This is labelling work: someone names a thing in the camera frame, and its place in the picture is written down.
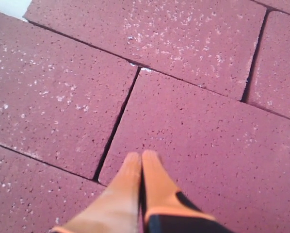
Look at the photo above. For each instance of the long red brick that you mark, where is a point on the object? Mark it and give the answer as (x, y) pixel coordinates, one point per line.
(59, 98)

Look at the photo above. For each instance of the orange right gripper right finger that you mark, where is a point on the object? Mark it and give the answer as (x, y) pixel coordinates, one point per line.
(168, 210)

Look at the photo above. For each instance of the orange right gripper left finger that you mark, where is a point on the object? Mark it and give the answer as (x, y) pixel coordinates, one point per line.
(116, 210)

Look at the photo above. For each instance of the red brick back row middle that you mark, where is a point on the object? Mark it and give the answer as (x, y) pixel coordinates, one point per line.
(209, 43)

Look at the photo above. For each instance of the large red brick front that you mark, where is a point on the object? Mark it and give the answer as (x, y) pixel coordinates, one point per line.
(34, 196)

